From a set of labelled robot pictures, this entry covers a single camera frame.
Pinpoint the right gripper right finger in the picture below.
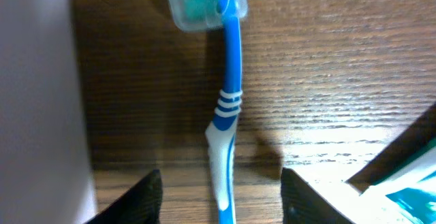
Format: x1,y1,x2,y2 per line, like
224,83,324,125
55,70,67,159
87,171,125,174
281,167,353,224

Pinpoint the white open cardboard box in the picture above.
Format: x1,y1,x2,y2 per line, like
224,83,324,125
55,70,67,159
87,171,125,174
1,0,97,223

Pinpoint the teal toothpaste tube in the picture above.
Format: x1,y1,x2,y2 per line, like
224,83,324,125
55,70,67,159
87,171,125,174
361,139,435,223

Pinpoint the blue and white toothbrush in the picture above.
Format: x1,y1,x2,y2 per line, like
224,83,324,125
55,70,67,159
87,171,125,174
168,0,248,224

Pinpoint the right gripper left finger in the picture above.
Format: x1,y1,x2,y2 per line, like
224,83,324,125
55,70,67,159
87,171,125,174
86,170,163,224

